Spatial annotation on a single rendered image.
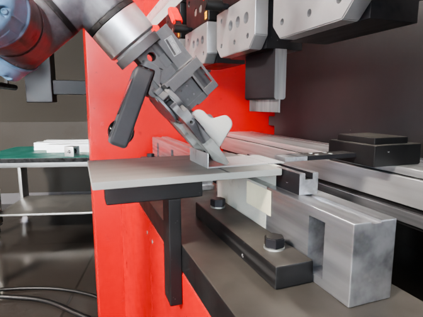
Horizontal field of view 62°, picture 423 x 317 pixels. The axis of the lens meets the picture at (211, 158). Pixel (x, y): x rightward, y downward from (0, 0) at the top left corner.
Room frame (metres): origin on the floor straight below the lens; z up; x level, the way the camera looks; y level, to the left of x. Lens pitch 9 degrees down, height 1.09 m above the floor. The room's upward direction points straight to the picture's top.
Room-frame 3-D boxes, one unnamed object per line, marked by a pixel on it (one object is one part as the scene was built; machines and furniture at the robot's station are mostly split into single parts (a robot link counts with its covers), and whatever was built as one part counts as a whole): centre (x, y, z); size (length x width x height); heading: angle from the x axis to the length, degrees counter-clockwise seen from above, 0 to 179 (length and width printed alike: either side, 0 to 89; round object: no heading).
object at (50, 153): (3.22, 0.85, 0.39); 2.15 x 0.83 x 0.78; 96
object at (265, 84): (0.59, -0.09, 1.13); 0.10 x 0.02 x 0.10; 21
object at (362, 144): (0.64, -0.24, 1.01); 0.26 x 0.12 x 0.05; 111
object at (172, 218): (0.53, 0.09, 0.88); 0.14 x 0.04 x 0.22; 111
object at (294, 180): (0.57, -0.10, 0.98); 0.20 x 0.03 x 0.03; 21
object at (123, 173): (0.54, 0.05, 1.00); 0.26 x 0.18 x 0.01; 111
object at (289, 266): (0.54, -0.05, 0.89); 0.30 x 0.05 x 0.03; 21
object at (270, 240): (0.44, -0.08, 0.91); 0.03 x 0.03 x 0.02
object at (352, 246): (0.54, -0.11, 0.92); 0.39 x 0.06 x 0.10; 21
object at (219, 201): (0.63, -0.01, 0.91); 0.03 x 0.03 x 0.02
